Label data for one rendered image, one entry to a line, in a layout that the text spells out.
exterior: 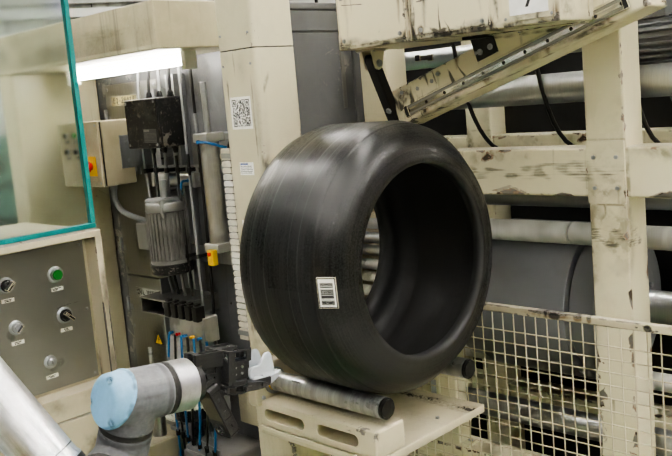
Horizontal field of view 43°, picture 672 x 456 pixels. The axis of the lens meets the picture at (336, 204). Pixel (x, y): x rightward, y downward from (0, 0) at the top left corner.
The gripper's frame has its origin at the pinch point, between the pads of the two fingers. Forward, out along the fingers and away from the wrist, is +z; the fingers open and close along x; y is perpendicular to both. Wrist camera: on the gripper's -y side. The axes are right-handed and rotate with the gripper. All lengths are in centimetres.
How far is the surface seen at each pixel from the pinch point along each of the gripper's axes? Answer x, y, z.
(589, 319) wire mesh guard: -31, 7, 65
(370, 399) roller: -7.6, -6.8, 19.0
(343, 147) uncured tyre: -5.4, 43.9, 13.5
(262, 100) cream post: 26, 55, 19
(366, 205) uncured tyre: -12.2, 32.7, 12.8
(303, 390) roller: 11.4, -8.3, 18.3
